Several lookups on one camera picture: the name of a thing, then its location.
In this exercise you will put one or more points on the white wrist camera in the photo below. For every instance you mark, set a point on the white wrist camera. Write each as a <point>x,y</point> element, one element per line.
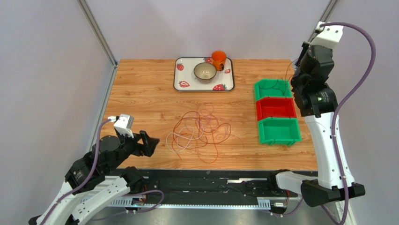
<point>328,36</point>
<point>123,124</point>

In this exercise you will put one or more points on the grey ceramic bowl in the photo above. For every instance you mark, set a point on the grey ceramic bowl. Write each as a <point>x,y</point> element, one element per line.
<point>205,72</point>

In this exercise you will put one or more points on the green bin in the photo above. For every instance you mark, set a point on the green bin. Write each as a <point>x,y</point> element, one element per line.
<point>279,131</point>
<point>272,88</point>

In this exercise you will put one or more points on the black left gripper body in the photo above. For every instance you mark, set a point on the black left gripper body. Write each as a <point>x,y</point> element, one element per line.
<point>132,146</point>

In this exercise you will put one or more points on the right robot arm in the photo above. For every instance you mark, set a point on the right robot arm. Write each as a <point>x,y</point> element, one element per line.
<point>317,103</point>

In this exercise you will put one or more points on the orange mug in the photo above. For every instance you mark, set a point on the orange mug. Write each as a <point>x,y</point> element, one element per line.
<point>218,59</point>

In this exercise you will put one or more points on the red bin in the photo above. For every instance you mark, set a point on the red bin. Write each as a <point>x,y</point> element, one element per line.
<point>271,107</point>

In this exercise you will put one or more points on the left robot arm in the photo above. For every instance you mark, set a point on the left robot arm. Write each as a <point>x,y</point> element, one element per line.
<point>90,171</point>

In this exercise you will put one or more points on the strawberry pattern tray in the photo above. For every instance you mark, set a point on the strawberry pattern tray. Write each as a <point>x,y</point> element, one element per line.
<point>185,80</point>

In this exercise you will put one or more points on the far green bin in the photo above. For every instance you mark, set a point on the far green bin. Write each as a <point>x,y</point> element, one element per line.
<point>272,88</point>

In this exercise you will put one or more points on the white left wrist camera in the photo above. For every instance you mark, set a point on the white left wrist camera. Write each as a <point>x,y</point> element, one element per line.
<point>123,124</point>

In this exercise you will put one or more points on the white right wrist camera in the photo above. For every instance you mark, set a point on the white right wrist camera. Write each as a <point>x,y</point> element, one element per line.
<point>328,36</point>

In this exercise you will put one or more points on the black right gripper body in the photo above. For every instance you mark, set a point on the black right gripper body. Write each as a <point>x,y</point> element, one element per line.
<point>297,81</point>

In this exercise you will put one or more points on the near green bin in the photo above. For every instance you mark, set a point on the near green bin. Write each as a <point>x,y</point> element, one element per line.
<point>279,131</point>

